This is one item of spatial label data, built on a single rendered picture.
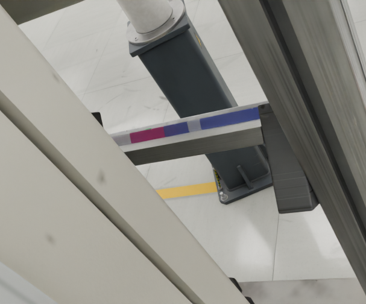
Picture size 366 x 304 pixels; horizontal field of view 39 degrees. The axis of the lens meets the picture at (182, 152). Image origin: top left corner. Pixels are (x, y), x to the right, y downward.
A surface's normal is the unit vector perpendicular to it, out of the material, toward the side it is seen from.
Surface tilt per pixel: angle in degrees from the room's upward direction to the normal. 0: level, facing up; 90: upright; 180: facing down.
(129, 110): 0
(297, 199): 47
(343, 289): 0
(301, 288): 0
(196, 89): 90
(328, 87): 90
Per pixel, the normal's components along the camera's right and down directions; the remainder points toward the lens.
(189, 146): -0.45, 0.14
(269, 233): -0.45, -0.62
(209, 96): 0.11, 0.67
